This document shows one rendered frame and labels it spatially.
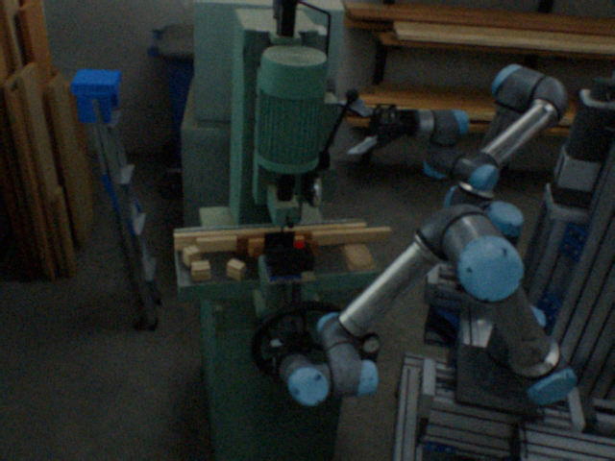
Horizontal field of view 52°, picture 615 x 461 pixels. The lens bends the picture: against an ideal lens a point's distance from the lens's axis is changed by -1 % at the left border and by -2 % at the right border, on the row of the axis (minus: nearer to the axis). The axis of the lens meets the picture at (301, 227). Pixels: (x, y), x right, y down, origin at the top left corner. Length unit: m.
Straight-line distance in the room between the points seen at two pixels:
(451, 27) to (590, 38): 0.84
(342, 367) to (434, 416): 0.50
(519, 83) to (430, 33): 1.74
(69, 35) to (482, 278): 3.45
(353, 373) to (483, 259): 0.38
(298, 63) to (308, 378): 0.78
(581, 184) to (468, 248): 0.55
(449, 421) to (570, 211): 0.64
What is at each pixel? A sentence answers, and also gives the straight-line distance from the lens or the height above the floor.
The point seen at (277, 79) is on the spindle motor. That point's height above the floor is 1.46.
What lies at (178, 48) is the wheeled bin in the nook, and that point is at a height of 0.95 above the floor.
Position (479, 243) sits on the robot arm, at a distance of 1.24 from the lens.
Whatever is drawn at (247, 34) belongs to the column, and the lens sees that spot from 1.86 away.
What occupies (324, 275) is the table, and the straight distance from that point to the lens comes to 1.87.
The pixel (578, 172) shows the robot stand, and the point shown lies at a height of 1.35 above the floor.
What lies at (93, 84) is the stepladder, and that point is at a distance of 2.47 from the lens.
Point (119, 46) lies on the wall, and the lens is 4.23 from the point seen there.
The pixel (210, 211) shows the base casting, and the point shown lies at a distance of 2.32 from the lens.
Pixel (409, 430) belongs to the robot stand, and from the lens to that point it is 2.39.
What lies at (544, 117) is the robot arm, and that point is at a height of 1.37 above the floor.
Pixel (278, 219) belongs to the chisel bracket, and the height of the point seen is 1.03.
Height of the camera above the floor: 2.03
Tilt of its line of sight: 33 degrees down
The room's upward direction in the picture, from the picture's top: 5 degrees clockwise
